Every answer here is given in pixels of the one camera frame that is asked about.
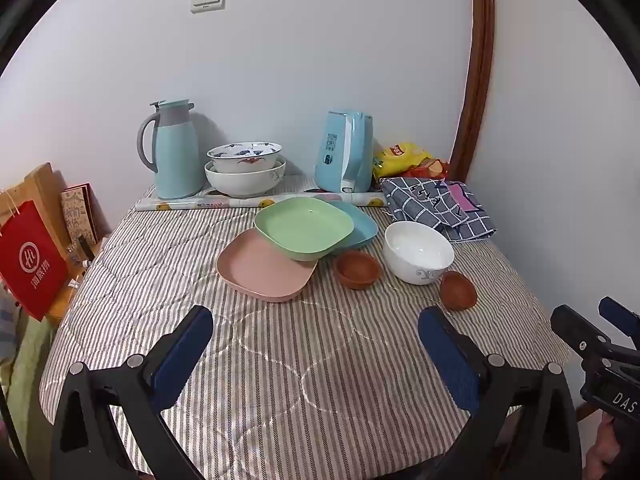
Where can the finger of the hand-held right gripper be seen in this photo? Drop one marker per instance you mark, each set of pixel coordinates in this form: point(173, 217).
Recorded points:
point(575, 327)
point(622, 317)

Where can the wooden side table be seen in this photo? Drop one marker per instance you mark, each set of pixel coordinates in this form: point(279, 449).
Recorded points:
point(75, 290)

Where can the green square plate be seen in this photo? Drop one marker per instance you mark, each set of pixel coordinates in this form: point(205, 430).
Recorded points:
point(300, 225)

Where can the pink square plate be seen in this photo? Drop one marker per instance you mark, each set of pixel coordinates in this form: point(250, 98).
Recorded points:
point(260, 270)

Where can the white bowl with blue print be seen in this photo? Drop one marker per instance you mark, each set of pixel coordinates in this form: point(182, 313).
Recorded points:
point(250, 160)

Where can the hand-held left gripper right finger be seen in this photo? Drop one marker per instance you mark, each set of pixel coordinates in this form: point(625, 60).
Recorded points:
point(447, 355)

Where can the green cloth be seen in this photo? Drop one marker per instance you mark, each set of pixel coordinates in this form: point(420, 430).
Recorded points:
point(30, 360)

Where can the person's right hand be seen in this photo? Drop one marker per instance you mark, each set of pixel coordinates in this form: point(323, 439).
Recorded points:
point(605, 445)

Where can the blue square plate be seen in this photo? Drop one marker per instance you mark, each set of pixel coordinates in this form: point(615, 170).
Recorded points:
point(364, 232)

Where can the small brown bowl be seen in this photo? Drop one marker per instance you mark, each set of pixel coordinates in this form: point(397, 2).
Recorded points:
point(356, 270)
point(457, 291)

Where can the brown patterned box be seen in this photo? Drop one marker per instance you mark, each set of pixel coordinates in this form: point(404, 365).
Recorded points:
point(80, 215)

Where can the light blue electric kettle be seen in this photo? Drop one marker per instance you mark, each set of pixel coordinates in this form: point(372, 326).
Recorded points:
point(345, 155)

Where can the brown wooden door frame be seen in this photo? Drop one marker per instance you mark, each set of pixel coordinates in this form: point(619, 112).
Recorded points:
point(477, 85)

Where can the large white bowl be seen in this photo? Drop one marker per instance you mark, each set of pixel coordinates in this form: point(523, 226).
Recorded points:
point(245, 184)

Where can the brown cardboard bag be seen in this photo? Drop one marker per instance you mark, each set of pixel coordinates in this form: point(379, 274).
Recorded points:
point(45, 185)

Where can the red snack bag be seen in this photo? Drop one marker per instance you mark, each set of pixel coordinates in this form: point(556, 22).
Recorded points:
point(434, 169)

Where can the red paper bag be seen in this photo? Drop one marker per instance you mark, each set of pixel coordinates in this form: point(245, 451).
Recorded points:
point(32, 265)

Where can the striped quilt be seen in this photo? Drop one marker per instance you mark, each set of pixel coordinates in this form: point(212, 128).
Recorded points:
point(300, 350)

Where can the grey checked cloth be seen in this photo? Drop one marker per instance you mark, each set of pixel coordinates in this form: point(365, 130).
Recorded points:
point(425, 205)

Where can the rolled fruit print mat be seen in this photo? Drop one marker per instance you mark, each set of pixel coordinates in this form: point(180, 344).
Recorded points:
point(200, 204)

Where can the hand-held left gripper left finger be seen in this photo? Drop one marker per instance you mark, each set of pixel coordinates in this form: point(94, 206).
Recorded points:
point(182, 355)

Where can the teal thermos jug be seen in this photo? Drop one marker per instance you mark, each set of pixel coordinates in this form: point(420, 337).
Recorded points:
point(175, 160)

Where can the white bowl with grey swirl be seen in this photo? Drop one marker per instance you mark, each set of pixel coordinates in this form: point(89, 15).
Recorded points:
point(417, 252)

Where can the yellow snack bag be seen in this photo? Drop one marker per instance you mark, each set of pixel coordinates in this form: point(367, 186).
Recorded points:
point(405, 157)

